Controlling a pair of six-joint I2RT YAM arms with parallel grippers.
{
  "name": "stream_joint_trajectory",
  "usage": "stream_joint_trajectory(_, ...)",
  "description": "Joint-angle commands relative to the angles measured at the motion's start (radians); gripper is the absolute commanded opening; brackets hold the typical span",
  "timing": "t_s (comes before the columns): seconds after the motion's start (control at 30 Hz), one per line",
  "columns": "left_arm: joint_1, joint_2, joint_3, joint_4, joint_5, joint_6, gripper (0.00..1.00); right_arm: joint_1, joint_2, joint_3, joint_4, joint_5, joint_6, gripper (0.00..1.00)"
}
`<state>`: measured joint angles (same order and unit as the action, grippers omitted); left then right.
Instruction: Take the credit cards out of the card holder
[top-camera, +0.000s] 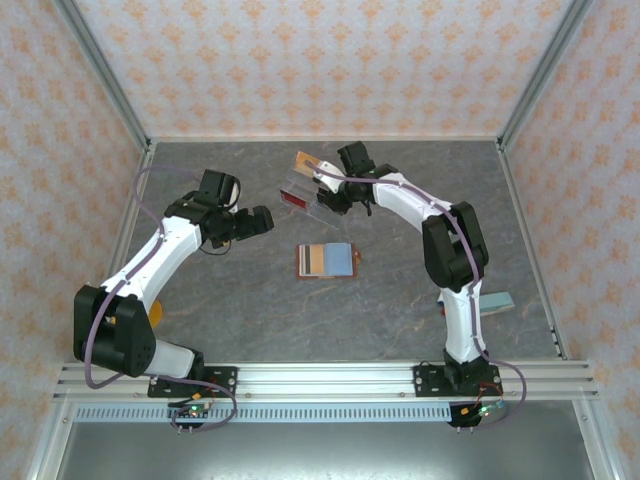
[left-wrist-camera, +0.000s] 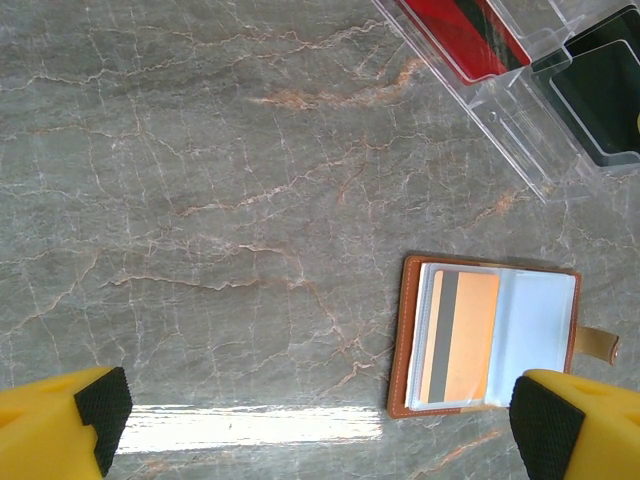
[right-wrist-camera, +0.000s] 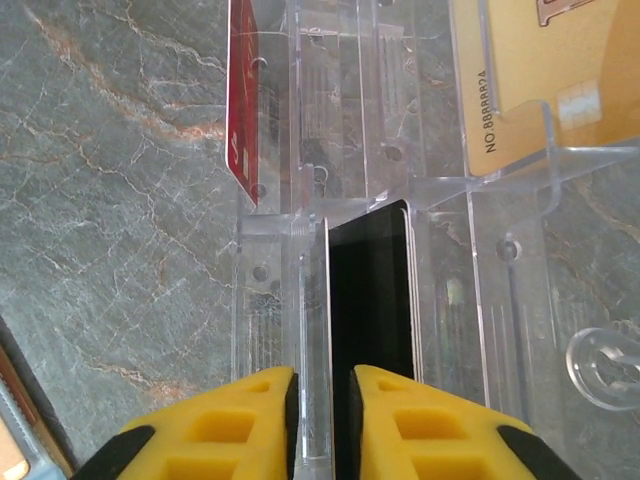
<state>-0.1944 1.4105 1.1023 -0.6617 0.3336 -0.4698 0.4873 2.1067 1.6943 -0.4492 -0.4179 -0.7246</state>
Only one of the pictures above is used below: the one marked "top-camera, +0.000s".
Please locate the brown leather card holder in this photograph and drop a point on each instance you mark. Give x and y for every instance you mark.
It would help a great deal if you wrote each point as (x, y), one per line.
(342, 260)

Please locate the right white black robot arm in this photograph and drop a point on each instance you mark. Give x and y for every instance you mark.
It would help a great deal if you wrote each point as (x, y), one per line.
(407, 205)

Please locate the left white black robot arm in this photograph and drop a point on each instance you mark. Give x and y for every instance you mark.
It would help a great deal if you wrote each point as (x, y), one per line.
(150, 260)

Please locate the clear acrylic card organizer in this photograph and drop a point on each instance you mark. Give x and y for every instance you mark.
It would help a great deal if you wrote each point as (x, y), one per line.
(325, 220)

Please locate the dark red card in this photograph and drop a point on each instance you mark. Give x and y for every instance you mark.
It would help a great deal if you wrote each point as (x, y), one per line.
(294, 201)

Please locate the tan wooden block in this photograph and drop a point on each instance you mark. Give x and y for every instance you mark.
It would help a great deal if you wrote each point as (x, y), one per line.
(304, 161)

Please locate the yellow pencil cup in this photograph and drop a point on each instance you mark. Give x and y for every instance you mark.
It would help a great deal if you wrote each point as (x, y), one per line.
(158, 314)

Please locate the blue beige whiteboard eraser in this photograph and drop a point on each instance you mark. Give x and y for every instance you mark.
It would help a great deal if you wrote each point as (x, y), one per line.
(497, 301)

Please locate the green controller board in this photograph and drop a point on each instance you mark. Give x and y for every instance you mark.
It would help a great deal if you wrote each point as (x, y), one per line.
(482, 411)
(192, 411)

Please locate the grey metal panel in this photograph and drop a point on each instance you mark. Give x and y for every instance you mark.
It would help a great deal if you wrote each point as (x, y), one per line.
(325, 455)

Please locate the aluminium frame rail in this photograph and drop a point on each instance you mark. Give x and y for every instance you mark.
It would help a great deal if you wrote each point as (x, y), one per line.
(125, 225)
(325, 138)
(522, 215)

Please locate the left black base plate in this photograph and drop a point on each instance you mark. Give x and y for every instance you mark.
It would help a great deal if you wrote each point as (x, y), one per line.
(225, 375)

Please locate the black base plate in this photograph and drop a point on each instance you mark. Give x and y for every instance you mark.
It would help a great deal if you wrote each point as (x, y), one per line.
(425, 380)
(225, 375)

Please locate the aluminium mounting rail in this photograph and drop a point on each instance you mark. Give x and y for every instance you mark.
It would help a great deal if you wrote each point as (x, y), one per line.
(325, 380)

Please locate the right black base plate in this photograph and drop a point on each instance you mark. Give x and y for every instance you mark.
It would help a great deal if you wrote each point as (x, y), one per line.
(425, 380)

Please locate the aluminium frame post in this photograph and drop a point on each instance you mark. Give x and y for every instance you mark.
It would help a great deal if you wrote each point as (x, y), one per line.
(542, 70)
(103, 70)

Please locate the black board bracket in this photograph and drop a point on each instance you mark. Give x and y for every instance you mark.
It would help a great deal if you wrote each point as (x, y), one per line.
(457, 419)
(190, 425)

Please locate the aluminium frame leg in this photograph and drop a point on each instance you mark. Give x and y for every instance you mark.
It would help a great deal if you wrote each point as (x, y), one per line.
(597, 445)
(47, 445)

